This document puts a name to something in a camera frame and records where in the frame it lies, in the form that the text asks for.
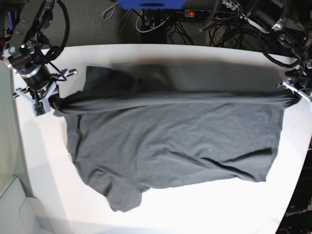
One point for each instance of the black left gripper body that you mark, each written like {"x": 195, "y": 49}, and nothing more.
{"x": 300, "y": 80}

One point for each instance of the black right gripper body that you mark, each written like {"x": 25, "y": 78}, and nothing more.
{"x": 37, "y": 78}

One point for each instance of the dark grey t-shirt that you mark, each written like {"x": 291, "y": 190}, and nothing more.
{"x": 126, "y": 135}

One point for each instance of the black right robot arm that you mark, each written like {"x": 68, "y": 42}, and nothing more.
{"x": 22, "y": 52}

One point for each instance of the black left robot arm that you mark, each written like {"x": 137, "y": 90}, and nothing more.
{"x": 271, "y": 18}

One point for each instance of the black power strip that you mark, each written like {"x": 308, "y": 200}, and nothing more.
{"x": 204, "y": 14}

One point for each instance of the blue box overhead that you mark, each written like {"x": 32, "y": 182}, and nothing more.
{"x": 151, "y": 4}

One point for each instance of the grey bin corner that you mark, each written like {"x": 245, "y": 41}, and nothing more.
{"x": 16, "y": 213}

